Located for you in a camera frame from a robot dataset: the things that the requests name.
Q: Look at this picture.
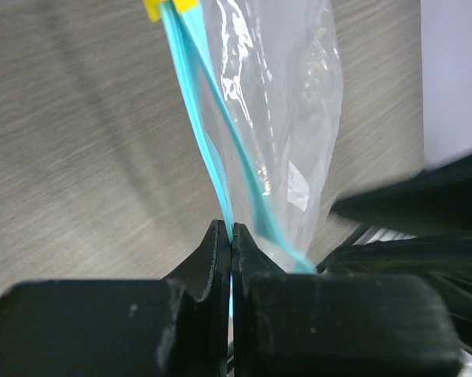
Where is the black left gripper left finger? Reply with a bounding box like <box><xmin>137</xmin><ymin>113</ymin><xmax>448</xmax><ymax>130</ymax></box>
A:
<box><xmin>0</xmin><ymin>220</ymin><xmax>230</xmax><ymax>376</ymax></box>

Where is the clear zip top bag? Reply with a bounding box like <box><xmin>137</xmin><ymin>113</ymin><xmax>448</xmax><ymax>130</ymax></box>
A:
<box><xmin>158</xmin><ymin>1</ymin><xmax>343</xmax><ymax>273</ymax></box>

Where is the yellow zipper slider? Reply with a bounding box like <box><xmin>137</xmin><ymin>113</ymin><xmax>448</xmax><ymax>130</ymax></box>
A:
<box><xmin>143</xmin><ymin>0</ymin><xmax>199</xmax><ymax>22</ymax></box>

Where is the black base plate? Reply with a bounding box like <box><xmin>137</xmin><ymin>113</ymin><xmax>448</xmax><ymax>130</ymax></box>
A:
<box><xmin>317</xmin><ymin>153</ymin><xmax>472</xmax><ymax>353</ymax></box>

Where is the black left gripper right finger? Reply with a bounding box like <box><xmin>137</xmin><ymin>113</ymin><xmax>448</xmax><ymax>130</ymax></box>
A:
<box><xmin>232</xmin><ymin>224</ymin><xmax>463</xmax><ymax>376</ymax></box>

